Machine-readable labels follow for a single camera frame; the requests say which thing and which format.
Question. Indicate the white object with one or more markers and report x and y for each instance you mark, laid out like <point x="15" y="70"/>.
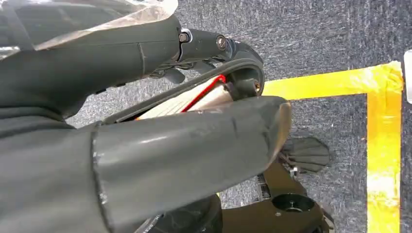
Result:
<point x="408" y="77"/>

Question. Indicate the black robot foot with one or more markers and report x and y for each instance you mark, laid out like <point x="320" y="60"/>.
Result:
<point x="283" y="215"/>

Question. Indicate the yellow floor tape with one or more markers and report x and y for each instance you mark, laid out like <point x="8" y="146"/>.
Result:
<point x="383" y="144"/>

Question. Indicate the white card with red line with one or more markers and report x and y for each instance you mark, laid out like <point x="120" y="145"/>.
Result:
<point x="173" y="105"/>

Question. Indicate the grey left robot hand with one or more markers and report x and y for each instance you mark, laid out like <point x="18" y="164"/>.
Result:
<point x="177" y="160"/>

